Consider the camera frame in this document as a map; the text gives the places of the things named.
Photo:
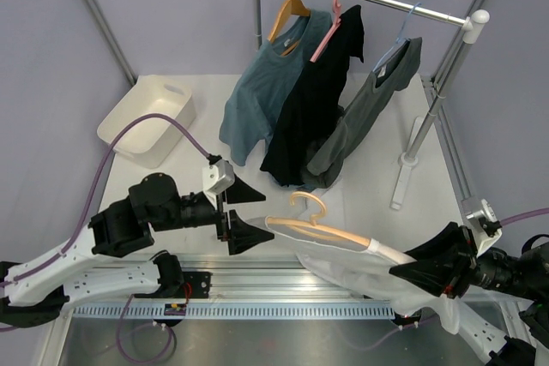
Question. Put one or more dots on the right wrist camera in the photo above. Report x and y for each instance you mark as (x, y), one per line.
(482, 221)

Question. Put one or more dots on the blue plastic hanger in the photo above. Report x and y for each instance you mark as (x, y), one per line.
(399, 38)

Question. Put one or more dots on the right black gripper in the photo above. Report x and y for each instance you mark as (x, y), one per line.
(445, 261)

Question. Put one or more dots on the teal t shirt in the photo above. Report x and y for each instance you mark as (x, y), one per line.
(252, 111)

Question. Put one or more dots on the beige plastic hanger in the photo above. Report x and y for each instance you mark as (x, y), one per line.
(312, 227)

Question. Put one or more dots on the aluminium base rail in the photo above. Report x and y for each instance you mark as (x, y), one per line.
(270, 278)

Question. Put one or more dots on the metal clothes rack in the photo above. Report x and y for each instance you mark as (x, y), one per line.
(469, 30)

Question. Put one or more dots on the slotted cable duct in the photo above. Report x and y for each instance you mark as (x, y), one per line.
(367, 310)

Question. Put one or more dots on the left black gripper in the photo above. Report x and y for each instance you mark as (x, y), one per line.
(242, 235)

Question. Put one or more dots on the white t shirt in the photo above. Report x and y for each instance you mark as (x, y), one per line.
(363, 270)

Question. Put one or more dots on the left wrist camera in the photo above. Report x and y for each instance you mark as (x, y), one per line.
(217, 177)

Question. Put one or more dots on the white plastic bin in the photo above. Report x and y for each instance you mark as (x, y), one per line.
(148, 143)

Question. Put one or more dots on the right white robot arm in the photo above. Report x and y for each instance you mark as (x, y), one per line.
(525, 277)

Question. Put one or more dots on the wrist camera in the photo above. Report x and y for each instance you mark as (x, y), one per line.
(482, 221)
(217, 177)

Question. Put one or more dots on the dark grey t shirt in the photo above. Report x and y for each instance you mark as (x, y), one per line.
(325, 157)

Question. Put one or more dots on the wooden hanger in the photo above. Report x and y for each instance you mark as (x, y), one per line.
(288, 9)

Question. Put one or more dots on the black t shirt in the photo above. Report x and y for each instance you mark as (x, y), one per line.
(311, 110)

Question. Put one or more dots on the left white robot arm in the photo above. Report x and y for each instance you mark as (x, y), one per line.
(74, 273)

